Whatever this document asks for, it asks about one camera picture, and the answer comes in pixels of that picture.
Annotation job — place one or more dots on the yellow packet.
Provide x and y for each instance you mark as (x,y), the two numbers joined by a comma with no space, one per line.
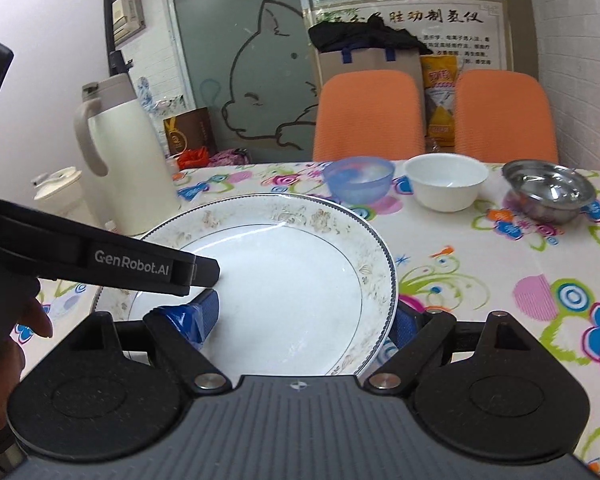
(440,110)

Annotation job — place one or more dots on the white thermos jug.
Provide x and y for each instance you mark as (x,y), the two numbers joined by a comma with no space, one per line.
(130,170)

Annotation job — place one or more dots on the brown paper bag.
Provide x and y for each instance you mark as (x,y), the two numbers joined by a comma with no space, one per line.
(372,62)

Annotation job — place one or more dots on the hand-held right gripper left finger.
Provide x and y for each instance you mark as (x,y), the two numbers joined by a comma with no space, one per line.
(209,312)

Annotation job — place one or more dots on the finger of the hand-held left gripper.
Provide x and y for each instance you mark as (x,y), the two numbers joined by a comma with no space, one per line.
(205,272)

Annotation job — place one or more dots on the white floral rimmed plate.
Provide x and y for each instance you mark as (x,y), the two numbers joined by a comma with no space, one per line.
(290,280)

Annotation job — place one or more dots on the pink cloth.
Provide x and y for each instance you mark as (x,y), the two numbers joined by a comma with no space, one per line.
(230,157)

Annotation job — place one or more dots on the small white kettle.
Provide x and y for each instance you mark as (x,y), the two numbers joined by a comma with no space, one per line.
(62,200)

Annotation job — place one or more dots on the red plastic bag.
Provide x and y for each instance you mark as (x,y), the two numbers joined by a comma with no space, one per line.
(192,158)

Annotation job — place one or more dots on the dark brown gift bag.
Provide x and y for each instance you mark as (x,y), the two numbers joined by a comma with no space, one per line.
(190,127)

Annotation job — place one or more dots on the frosted glass cat panel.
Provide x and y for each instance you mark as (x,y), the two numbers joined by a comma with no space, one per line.
(240,35)

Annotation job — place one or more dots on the person's left hand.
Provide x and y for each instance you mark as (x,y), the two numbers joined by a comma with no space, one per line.
(37,320)

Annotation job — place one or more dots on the black wall bracket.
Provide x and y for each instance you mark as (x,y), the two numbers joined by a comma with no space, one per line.
(120,62)

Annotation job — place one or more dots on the orange chair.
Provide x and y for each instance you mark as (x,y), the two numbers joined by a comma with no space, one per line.
(505,120)
(370,120)

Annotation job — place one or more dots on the white wall box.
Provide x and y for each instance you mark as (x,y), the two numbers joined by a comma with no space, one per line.
(127,17)

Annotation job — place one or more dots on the blue plastic bowl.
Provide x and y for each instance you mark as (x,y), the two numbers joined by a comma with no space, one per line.
(357,185)

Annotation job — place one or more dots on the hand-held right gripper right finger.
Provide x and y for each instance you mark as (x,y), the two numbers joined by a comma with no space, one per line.
(405,327)

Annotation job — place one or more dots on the white ceramic bowl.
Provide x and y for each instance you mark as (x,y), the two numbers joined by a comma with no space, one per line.
(445,195)

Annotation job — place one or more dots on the stainless steel bowl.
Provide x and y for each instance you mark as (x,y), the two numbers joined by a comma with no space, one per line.
(550,200)

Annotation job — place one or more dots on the white wall poster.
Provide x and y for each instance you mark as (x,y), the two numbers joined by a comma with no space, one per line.
(460,25)

